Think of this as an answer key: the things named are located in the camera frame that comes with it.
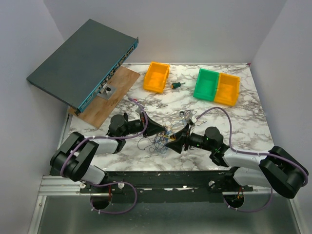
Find dark grey network switch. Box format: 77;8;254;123
27;19;138;115

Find green plastic bin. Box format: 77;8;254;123
193;68;219;101

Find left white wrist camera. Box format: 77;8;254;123
135;106;145;116

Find left yellow plastic bin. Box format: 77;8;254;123
143;61;170;93

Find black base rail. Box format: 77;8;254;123
80;169;253;204

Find coloured thin cables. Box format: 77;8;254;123
136;109;208;156

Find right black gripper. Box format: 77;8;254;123
166;123;214;154

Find large ratchet wrench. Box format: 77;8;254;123
179;110;190;125

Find yellow plastic bin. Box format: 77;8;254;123
214;73;240;106
143;61;170;93

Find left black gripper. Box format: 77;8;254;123
120;112;166;138

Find aluminium frame rail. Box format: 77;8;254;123
39;176;80;196

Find plywood board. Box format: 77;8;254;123
69;66;140;129

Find green stubby screwdriver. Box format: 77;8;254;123
171;82;185;89

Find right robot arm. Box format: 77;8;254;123
166;125;308;198

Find metal bracket with knob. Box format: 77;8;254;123
97;84;116;100

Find right yellow plastic bin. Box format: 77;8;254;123
214;73;240;106

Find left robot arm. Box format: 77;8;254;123
50;113;165;193

